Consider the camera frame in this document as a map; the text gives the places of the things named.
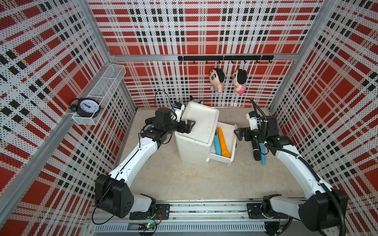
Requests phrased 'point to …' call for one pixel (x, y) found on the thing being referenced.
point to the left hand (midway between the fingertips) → (189, 120)
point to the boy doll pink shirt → (239, 77)
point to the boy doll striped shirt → (217, 76)
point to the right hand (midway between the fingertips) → (243, 130)
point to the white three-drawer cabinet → (195, 147)
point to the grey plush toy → (191, 99)
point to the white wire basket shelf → (104, 92)
